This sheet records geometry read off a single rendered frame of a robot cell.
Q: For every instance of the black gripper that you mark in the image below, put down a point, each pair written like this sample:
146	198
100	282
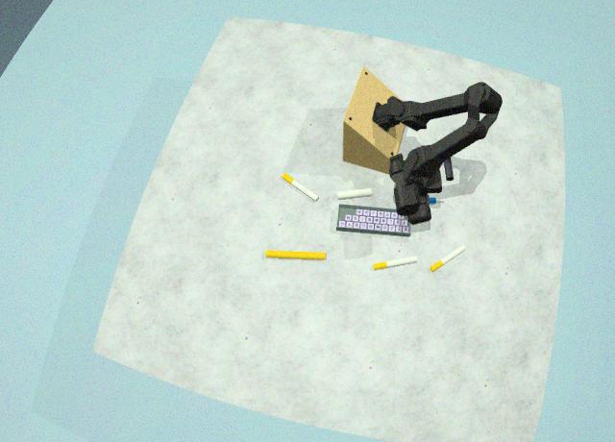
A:
423	215

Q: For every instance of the dark grey cylinder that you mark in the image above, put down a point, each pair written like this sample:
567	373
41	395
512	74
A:
448	170

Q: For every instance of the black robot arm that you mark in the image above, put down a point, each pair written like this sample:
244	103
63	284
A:
426	160

